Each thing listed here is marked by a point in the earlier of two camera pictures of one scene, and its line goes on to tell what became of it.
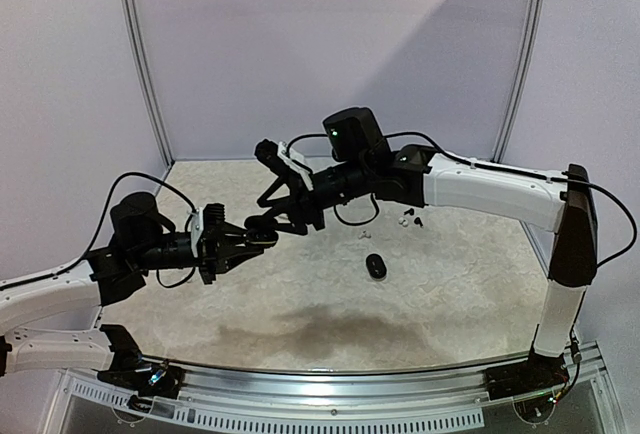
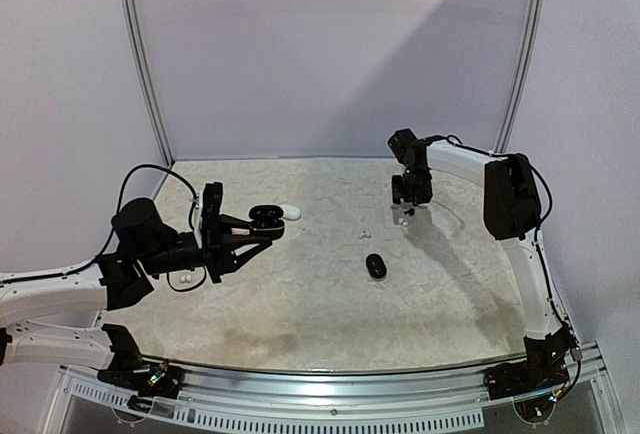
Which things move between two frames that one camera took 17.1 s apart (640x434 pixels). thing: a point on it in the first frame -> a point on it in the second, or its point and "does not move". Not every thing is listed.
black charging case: (261, 230) does not move
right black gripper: (303, 199) -> (411, 192)
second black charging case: (376, 267) does not move
